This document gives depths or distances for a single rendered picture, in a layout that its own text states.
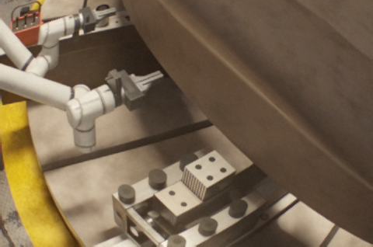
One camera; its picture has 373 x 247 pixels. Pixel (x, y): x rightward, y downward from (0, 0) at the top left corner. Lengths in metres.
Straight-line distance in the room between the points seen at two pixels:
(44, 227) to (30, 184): 0.31
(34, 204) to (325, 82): 1.69
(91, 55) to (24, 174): 0.79
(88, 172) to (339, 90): 1.29
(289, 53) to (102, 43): 1.15
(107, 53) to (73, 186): 0.69
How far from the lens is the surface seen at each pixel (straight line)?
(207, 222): 1.83
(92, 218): 2.27
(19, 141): 2.98
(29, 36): 2.47
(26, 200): 2.71
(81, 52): 2.59
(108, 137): 2.56
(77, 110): 1.68
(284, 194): 2.39
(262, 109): 1.66
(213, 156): 1.85
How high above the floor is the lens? 2.25
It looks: 45 degrees down
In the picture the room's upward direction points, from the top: 10 degrees clockwise
